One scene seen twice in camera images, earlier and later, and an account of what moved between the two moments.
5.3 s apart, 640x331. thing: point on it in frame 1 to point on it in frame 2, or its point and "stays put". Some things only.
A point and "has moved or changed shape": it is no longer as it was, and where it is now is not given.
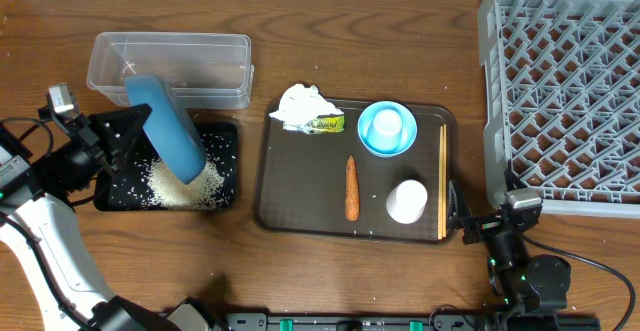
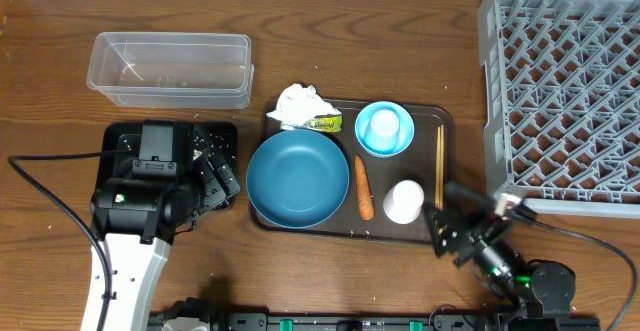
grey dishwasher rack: (562, 91) stays put
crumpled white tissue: (300, 104) stays put
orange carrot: (352, 200) to (364, 189)
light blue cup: (384, 129) stays put
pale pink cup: (406, 202) stays put
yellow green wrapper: (321, 124) stays put
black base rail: (410, 321) stays put
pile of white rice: (166, 189) has moved or changed shape
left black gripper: (84, 140) to (221, 187)
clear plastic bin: (202, 71) stays put
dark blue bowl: (166, 128) to (297, 179)
